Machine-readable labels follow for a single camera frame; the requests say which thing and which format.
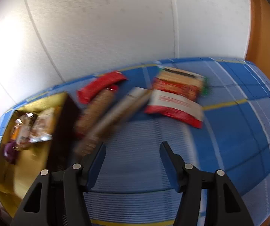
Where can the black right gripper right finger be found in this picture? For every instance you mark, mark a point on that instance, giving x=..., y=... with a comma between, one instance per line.
x=225, y=205

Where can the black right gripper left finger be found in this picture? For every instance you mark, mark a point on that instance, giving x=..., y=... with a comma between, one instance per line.
x=58, y=198

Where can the tan pastry packet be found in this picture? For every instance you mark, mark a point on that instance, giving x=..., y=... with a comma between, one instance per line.
x=42, y=128

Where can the purple snack packet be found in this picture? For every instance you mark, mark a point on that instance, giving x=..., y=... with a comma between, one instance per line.
x=11, y=152

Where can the squirrel sesame bar packet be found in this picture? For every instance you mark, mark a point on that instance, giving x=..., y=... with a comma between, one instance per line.
x=94, y=111

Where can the long brown white stick packet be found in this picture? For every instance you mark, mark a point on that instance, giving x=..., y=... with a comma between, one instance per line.
x=110, y=121

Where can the red white snack packet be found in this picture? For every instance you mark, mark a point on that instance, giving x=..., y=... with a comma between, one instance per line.
x=176, y=107

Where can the plain red foil packet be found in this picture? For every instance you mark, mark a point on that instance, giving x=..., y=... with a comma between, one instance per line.
x=109, y=80

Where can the cracker packet with green ends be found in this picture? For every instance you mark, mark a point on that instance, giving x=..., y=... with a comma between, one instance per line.
x=181, y=82

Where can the gold tin box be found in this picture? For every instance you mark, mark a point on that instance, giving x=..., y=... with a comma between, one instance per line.
x=54, y=155

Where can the brown bun snack packet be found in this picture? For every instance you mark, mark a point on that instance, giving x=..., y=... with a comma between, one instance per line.
x=21, y=130

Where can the blue checked tablecloth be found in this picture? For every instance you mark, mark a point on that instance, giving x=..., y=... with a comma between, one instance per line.
x=132, y=187

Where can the orange wooden door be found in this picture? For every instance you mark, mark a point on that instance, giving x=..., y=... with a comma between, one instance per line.
x=259, y=41

